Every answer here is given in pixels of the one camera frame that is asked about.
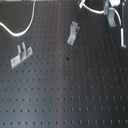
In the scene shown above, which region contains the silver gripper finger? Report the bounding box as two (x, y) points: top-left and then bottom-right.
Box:
(110, 0), (120, 7)

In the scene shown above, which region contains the white cable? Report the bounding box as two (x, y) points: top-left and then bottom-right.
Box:
(0, 0), (128, 49)

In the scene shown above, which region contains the right metal cable clip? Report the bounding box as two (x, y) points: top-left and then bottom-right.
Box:
(104, 0), (116, 27)

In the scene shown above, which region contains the metal cable clip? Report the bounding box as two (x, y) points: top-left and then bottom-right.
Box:
(10, 43), (33, 68)
(104, 0), (116, 27)
(67, 21), (80, 45)

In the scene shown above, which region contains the middle metal cable clip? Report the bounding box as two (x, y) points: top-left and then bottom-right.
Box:
(67, 21), (80, 45)

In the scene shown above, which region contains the left metal cable clip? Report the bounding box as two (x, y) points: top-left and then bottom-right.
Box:
(10, 43), (33, 68)

